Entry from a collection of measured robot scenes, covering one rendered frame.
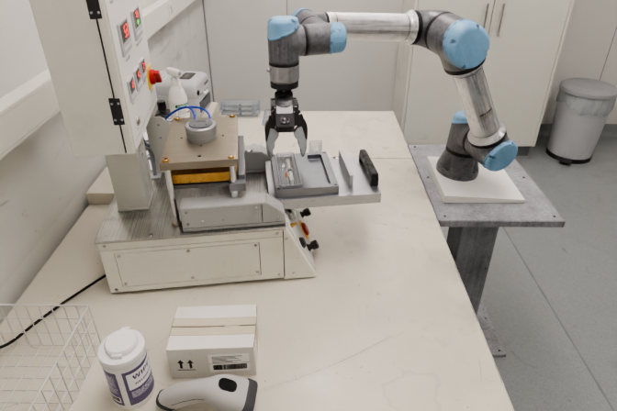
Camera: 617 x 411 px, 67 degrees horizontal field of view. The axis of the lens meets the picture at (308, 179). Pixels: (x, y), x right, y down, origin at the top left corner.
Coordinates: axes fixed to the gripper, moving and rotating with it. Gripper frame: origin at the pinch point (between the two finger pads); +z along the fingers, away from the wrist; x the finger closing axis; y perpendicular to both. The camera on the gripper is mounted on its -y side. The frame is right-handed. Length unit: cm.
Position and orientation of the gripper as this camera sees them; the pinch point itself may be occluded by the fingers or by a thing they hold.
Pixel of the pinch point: (286, 155)
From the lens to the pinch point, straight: 126.5
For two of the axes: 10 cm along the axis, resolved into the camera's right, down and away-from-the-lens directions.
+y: -1.3, -4.9, 8.6
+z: 0.0, 8.7, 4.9
